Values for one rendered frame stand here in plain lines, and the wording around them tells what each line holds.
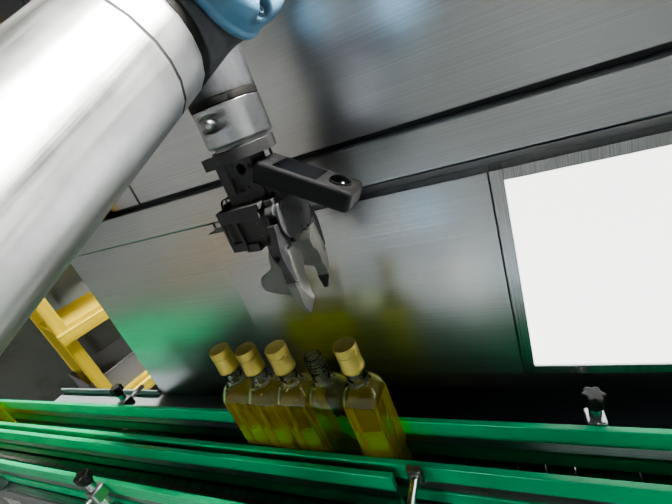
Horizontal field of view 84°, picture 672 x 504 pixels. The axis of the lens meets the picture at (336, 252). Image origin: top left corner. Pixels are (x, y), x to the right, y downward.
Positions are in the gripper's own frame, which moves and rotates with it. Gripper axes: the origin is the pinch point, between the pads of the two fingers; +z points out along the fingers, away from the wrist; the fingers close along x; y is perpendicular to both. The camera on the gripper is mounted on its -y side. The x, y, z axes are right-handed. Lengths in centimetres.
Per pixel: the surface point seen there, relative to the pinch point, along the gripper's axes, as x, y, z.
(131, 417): -3, 69, 33
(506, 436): -3.9, -17.9, 30.9
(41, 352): -76, 292, 73
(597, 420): -5.5, -29.6, 28.4
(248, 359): 1.5, 16.4, 10.2
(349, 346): 0.5, -1.2, 9.1
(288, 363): 0.6, 10.1, 12.0
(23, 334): -74, 293, 56
